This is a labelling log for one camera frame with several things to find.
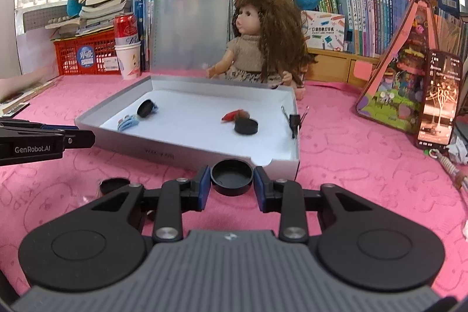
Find white paper sheet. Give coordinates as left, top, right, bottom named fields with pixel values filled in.
left=16, top=29, right=60, bottom=76

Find dark printed box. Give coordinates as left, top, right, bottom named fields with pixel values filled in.
left=417, top=49, right=464, bottom=150

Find small blue hair clip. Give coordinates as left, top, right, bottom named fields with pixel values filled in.
left=118, top=115, right=140, bottom=132

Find small black cap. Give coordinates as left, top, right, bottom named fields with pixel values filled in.
left=136, top=99, right=156, bottom=118

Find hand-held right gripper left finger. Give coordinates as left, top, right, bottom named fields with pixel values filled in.
left=72, top=166, right=213, bottom=243

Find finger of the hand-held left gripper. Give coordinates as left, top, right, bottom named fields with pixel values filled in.
left=55, top=129, right=97, bottom=152
left=0, top=117, right=80, bottom=133

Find flat books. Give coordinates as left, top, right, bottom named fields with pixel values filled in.
left=0, top=76, right=61, bottom=117

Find grey cardboard box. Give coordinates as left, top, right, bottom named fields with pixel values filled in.
left=74, top=74, right=301, bottom=181

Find black round lid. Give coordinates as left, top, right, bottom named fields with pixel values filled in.
left=99, top=177, right=131, bottom=195
left=211, top=158, right=254, bottom=196
left=234, top=118, right=259, bottom=135

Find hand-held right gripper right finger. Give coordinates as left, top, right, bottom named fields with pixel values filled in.
left=253, top=166, right=394, bottom=243

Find white label printer box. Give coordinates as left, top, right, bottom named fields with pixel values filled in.
left=302, top=9, right=346, bottom=51

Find pink toy house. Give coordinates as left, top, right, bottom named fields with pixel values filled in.
left=353, top=0, right=444, bottom=135

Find red plastic crate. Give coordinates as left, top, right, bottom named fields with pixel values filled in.
left=54, top=30, right=121, bottom=76

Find red drink can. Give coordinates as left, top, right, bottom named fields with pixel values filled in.
left=113, top=14, right=142, bottom=46

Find crumpled white paper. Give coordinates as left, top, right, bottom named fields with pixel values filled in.
left=447, top=136, right=468, bottom=167

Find row of colourful shelf books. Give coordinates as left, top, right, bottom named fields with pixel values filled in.
left=228, top=0, right=414, bottom=57

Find row of thin blue books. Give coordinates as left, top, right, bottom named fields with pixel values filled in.
left=132, top=0, right=156, bottom=72

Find white paper cup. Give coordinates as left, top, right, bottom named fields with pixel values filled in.
left=114, top=42, right=142, bottom=81

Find spring keychain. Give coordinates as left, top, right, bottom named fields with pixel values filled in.
left=424, top=148, right=468, bottom=194

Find brown-haired doll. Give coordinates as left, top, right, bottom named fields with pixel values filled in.
left=205, top=0, right=319, bottom=101

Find black binder clip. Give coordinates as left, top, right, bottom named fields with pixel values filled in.
left=281, top=105, right=312, bottom=140

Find wooden shelf with drawers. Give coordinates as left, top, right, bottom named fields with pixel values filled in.
left=305, top=47, right=383, bottom=85

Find pile of worn books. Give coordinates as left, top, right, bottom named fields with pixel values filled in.
left=46, top=0, right=134, bottom=41

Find translucent plastic clipboard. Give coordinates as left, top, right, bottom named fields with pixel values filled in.
left=151, top=0, right=232, bottom=72

